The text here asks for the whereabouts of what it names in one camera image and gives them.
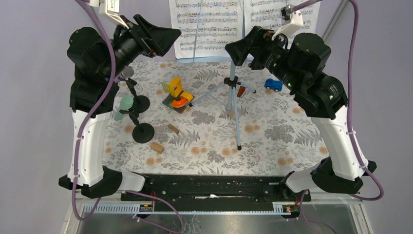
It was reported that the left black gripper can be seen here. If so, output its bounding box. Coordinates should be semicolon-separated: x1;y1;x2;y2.
100;14;182;79

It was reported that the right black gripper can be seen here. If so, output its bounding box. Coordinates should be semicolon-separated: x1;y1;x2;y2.
224;25;302;91

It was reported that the light blue music stand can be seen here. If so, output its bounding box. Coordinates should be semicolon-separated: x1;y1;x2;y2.
175;53;258;152

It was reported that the sheet music page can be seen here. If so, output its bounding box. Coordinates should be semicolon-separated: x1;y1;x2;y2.
169;0;244;59
244;0;320;35

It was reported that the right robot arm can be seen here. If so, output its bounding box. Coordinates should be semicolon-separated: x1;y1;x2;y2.
225;26;376;201

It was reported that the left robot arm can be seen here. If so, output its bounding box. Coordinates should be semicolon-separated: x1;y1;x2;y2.
58;14;181;200

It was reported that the dark red wooden block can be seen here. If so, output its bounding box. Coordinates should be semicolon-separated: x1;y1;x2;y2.
237;86;246;98

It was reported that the blue toy car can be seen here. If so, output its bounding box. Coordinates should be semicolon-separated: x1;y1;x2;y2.
264;78;283;92

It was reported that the toy brick assembly grey base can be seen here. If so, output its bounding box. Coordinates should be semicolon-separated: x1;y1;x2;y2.
161;77;194;114

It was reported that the black microphone stand rear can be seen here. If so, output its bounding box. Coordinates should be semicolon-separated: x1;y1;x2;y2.
125;78;150;113

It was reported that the black microphone stand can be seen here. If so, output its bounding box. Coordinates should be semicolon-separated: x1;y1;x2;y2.
125;78;150;113
120;110;154;144

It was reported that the green toy microphone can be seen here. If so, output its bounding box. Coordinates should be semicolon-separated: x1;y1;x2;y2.
114;96;134;121

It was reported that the floral tablecloth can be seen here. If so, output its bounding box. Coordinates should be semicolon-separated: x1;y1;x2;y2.
103;61;328;176

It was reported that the light wooden block centre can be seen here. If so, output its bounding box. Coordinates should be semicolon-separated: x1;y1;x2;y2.
168;124;180;134

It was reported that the light wooden block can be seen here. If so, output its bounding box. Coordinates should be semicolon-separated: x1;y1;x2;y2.
168;124;180;134
150;142;165;154

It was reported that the black microphone stand front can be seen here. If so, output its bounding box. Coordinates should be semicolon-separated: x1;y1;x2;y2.
120;110;154;144

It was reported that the light wooden block near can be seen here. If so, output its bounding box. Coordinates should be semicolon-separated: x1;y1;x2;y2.
150;142;165;154

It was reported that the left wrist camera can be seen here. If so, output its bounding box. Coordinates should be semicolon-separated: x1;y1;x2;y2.
85;0;130;29

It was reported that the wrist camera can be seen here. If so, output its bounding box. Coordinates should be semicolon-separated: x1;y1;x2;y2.
85;0;130;29
272;5;303;40

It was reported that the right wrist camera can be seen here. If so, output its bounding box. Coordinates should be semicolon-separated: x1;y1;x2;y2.
272;5;303;40

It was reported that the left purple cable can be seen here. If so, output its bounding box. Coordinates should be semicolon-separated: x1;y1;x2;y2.
71;0;185;234

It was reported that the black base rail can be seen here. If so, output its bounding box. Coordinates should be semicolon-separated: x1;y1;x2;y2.
141;174;300;213

